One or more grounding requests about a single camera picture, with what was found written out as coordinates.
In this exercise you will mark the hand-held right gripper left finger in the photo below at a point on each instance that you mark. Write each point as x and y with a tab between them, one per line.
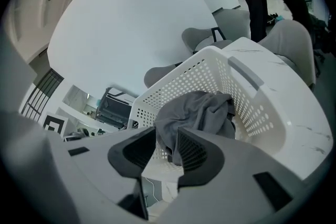
131	152

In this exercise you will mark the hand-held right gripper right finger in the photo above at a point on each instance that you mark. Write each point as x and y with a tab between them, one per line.
199	157

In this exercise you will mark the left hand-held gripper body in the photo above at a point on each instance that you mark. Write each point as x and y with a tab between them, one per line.
55	126

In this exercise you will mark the grey clothes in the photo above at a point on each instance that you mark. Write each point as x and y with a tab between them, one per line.
194	112

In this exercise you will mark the white plastic laundry basket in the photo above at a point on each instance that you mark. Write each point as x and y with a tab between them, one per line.
265	123

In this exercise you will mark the black metal grille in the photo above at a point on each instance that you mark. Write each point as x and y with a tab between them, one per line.
42	94

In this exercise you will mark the grey upholstered chair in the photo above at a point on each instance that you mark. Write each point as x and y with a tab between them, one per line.
232	23
288	42
194	36
161	73

